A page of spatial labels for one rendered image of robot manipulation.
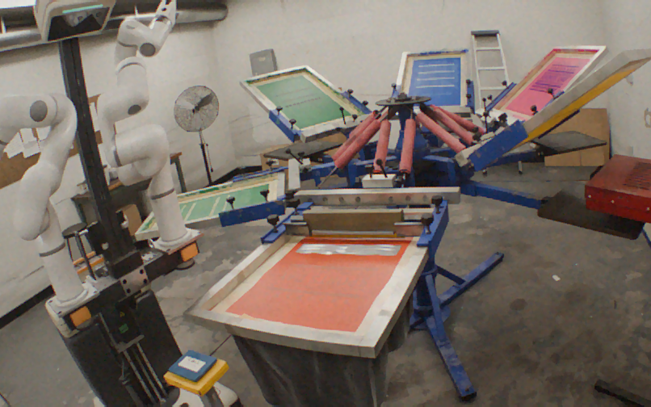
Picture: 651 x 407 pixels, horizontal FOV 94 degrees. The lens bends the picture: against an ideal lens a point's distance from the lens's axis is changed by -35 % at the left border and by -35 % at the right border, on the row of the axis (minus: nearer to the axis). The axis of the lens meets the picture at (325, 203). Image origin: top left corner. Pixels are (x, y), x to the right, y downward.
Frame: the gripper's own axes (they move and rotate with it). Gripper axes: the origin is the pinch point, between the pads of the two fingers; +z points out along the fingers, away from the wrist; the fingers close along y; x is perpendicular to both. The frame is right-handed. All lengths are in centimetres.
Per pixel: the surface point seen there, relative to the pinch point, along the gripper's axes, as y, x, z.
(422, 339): 149, 141, -57
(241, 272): 59, 36, -63
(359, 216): 50, 73, -43
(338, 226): 57, 68, -43
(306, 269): 55, 57, -61
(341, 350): 24, 59, -97
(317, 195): 74, 64, -19
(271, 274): 59, 46, -62
